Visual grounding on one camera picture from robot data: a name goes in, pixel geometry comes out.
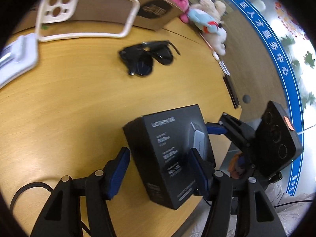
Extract black product box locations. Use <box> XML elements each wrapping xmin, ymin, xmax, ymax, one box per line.
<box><xmin>123</xmin><ymin>104</ymin><xmax>216</xmax><ymax>210</ymax></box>

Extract thin black cable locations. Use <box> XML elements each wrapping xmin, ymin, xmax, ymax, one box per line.
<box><xmin>274</xmin><ymin>199</ymin><xmax>313</xmax><ymax>208</ymax></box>

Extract thick black cable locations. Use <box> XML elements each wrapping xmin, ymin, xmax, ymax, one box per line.
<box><xmin>10</xmin><ymin>181</ymin><xmax>92</xmax><ymax>237</ymax></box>

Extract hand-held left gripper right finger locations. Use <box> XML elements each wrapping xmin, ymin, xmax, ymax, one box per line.
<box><xmin>187</xmin><ymin>149</ymin><xmax>288</xmax><ymax>237</ymax></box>

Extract colourful window sticker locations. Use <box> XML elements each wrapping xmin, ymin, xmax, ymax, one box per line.
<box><xmin>275</xmin><ymin>1</ymin><xmax>309</xmax><ymax>40</ymax></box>

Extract beige plush in blue shirt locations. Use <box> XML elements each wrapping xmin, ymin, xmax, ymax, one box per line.
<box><xmin>188</xmin><ymin>0</ymin><xmax>226</xmax><ymax>34</ymax></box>

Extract person's white patterned clothing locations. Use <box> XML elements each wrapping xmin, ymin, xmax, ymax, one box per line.
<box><xmin>191</xmin><ymin>181</ymin><xmax>314</xmax><ymax>237</ymax></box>

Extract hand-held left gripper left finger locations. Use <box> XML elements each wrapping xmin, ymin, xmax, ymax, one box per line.
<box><xmin>30</xmin><ymin>147</ymin><xmax>131</xmax><ymax>237</ymax></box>

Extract white plush toy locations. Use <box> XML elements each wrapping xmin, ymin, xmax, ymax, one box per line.
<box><xmin>204</xmin><ymin>26</ymin><xmax>227</xmax><ymax>56</ymax></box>

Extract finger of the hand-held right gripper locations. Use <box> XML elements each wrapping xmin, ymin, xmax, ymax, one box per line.
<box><xmin>206</xmin><ymin>113</ymin><xmax>250</xmax><ymax>149</ymax></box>

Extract brown cardboard box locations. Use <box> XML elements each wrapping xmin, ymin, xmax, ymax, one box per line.
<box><xmin>31</xmin><ymin>0</ymin><xmax>184</xmax><ymax>31</ymax></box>

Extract black sunglasses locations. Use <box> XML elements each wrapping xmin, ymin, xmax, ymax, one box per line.
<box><xmin>119</xmin><ymin>40</ymin><xmax>181</xmax><ymax>77</ymax></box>

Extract white power bank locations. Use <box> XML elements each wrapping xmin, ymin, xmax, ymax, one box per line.
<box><xmin>0</xmin><ymin>35</ymin><xmax>39</xmax><ymax>89</ymax></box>

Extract cream phone case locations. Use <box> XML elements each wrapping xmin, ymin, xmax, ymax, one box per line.
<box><xmin>35</xmin><ymin>0</ymin><xmax>140</xmax><ymax>42</ymax></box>

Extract wooden desktop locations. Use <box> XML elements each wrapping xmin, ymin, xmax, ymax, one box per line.
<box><xmin>0</xmin><ymin>17</ymin><xmax>242</xmax><ymax>237</ymax></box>

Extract white label card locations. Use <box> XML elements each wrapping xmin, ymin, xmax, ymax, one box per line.
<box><xmin>219</xmin><ymin>60</ymin><xmax>231</xmax><ymax>76</ymax></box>

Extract black flat strip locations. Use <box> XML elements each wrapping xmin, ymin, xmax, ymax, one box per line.
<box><xmin>223</xmin><ymin>75</ymin><xmax>239</xmax><ymax>109</ymax></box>

